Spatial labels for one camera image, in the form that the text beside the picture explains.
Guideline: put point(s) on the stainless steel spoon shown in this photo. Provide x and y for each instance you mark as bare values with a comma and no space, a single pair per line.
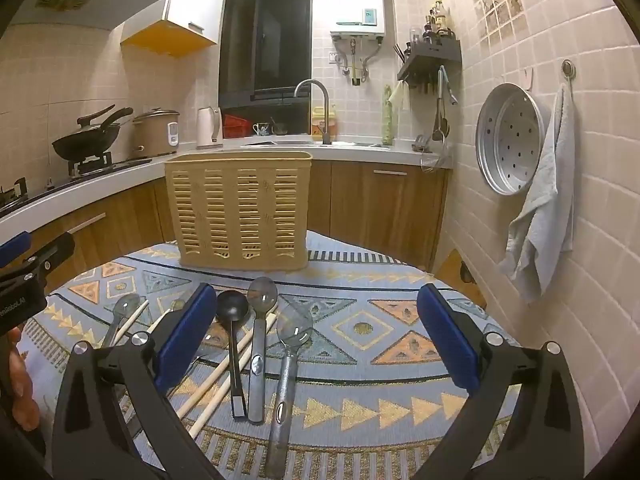
262,294

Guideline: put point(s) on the white hanging cloth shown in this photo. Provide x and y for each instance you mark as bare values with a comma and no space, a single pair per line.
401,96

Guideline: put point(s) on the wooden base cabinets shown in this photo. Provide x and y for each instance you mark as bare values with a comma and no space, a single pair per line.
385,210

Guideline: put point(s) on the black wok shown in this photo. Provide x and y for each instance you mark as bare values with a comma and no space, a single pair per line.
85,142

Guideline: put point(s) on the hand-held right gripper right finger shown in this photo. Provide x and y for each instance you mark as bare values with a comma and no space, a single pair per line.
447,340

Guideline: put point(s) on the wooden chopstick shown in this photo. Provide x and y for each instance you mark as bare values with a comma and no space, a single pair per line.
134,317
220,400
160,321
215,375

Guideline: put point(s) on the white kitchen countertop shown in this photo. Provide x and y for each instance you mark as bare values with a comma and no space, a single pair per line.
350,152

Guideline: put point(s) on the dark window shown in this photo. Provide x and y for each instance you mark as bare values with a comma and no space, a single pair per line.
265,40

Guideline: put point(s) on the beige plastic utensil basket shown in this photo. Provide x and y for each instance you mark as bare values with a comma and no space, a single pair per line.
240,210

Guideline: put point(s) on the black plastic spoon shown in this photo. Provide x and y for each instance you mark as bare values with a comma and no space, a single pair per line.
233,306

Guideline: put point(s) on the small metal spoon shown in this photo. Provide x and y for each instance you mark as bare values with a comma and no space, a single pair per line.
127,305

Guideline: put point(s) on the red plastic basket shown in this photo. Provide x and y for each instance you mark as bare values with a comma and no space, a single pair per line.
236,126

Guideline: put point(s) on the steel faucet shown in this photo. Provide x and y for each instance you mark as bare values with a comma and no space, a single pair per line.
325,110

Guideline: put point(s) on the hanging kitchen utensils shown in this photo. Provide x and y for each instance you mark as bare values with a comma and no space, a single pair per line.
441,110

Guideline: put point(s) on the group of condiment bottles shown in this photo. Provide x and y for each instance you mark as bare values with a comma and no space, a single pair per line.
439,22

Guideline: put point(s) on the perforated metal steamer tray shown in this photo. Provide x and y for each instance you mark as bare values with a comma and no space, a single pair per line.
510,140

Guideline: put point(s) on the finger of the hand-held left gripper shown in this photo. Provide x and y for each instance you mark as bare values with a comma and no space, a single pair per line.
12,250
47,257

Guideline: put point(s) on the round metal wall hook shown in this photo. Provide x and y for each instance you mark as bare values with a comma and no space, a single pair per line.
567,69

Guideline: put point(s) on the white electric kettle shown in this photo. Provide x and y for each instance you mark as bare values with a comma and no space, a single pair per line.
207,127

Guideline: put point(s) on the white water heater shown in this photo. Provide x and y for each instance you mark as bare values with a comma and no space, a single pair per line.
355,0

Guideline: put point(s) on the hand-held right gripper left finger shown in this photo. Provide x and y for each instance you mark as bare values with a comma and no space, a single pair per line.
185,335

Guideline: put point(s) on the blue patterned tablecloth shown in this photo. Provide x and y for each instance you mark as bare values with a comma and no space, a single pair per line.
360,375

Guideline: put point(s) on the kitchen sink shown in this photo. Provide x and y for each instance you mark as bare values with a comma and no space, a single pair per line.
310,144

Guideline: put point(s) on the green scrubbing cloth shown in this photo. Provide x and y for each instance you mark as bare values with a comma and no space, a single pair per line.
388,115

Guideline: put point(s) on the patterned cup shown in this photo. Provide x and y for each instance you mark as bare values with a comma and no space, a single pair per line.
260,129

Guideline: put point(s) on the grey towel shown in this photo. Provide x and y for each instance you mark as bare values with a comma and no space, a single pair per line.
545,200

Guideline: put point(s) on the rice cooker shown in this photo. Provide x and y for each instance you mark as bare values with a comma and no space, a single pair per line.
155,135

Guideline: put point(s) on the gas stove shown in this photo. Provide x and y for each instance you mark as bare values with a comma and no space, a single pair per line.
75,172

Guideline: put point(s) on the black wall rack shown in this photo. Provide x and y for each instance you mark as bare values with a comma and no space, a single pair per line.
430,60

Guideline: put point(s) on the yellow bottle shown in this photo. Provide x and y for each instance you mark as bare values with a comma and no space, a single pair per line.
322,121

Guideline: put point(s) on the person's left hand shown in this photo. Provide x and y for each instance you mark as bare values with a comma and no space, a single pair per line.
22,395

